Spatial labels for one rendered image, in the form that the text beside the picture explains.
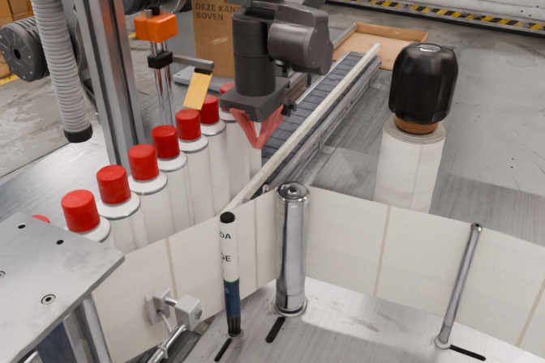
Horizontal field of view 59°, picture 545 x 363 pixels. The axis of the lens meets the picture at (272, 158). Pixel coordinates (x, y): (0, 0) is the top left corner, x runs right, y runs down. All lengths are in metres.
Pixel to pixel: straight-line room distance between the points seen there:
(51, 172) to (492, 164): 0.92
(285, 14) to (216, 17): 0.73
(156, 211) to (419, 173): 0.35
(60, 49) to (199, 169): 0.24
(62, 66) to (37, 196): 0.46
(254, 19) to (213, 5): 0.70
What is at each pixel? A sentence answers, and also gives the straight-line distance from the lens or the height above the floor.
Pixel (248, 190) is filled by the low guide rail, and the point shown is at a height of 0.91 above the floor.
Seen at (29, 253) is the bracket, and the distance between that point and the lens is 0.39.
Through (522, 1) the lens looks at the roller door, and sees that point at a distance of 4.93.
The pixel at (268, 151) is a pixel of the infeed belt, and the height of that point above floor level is 0.88.
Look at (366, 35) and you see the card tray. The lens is 1.81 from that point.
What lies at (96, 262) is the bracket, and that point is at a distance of 0.37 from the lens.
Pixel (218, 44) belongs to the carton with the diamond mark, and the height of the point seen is 0.95.
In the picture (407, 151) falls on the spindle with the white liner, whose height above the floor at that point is 1.05.
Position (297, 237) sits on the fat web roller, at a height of 1.01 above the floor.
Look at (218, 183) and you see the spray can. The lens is 0.76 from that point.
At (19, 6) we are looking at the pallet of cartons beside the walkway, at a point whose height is 0.45.
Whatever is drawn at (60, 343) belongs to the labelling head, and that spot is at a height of 1.10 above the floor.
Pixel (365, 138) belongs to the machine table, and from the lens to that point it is 1.13.
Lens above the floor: 1.39
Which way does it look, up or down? 33 degrees down
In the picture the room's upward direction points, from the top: straight up
